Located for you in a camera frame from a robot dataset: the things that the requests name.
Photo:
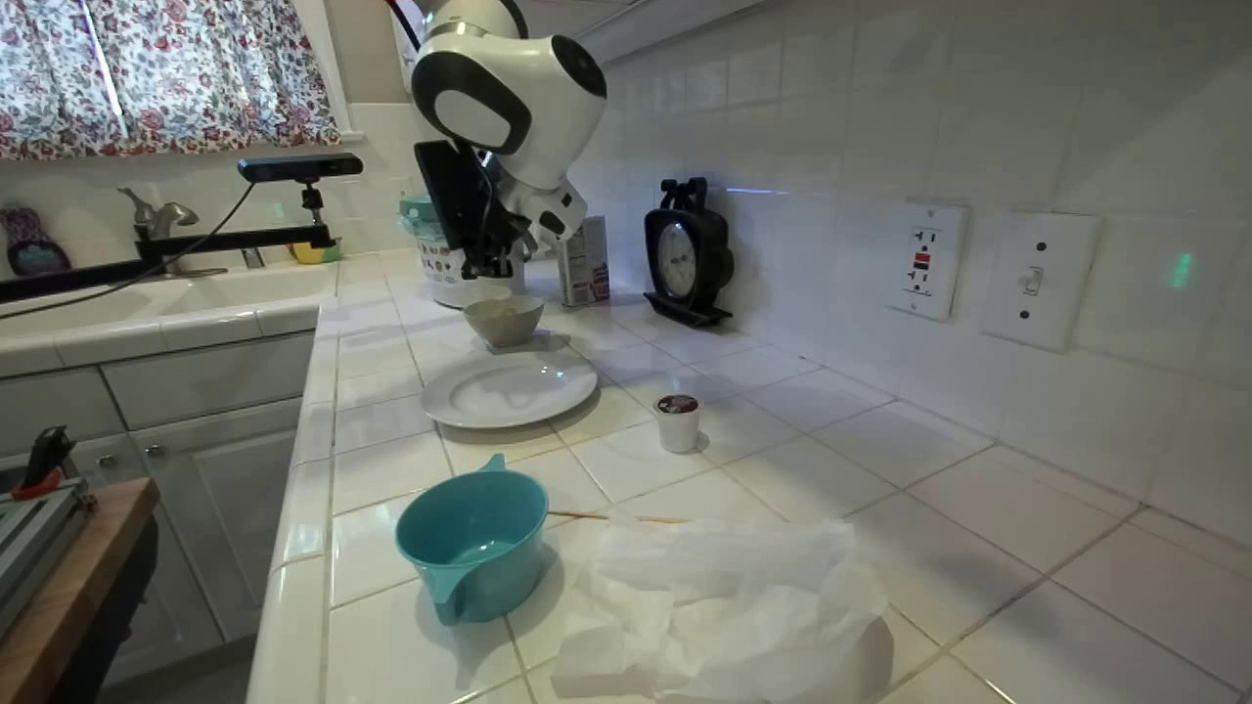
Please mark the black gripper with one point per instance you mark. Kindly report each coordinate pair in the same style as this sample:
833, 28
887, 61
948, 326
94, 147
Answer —
491, 215

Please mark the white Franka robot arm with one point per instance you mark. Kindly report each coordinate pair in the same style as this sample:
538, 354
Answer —
523, 90

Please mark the grey bowl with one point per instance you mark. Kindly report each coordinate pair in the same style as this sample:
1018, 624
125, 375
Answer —
504, 326

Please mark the green topped container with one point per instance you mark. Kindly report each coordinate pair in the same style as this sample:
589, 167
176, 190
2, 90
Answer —
443, 266

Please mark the yellow sponge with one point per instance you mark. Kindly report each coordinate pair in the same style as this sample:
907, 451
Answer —
313, 253

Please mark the black table clock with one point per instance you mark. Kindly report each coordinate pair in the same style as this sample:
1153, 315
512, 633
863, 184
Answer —
686, 257

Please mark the small white coffee pod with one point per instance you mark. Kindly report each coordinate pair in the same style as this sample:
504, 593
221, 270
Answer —
679, 423

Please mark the teal measuring cup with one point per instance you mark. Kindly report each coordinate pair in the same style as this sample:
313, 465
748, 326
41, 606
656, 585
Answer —
476, 550

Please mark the chrome faucet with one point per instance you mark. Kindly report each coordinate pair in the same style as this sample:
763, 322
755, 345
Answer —
157, 220

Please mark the white drawer base cabinet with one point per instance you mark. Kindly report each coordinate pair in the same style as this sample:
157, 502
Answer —
180, 433

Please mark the floral curtain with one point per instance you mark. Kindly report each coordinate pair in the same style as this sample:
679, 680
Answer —
157, 71

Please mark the crumpled white paper towel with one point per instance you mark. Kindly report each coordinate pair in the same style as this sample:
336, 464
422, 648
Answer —
729, 610

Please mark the black and red tool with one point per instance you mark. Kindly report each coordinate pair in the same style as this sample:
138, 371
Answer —
45, 453

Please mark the wooden table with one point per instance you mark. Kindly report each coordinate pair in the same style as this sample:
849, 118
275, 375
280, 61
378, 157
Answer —
78, 586

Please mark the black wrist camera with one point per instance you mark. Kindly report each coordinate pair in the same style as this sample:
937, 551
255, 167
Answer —
437, 190

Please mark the black stereo camera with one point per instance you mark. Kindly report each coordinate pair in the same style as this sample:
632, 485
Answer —
297, 167

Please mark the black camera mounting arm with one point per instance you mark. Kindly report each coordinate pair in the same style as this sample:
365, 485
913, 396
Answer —
195, 244

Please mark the white wall outlet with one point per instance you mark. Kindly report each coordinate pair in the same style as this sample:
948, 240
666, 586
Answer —
930, 258

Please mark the metal robot mounting rail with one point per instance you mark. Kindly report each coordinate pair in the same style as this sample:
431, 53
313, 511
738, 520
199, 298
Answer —
31, 539

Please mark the white light switch plate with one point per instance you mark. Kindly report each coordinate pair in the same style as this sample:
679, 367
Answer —
1037, 279

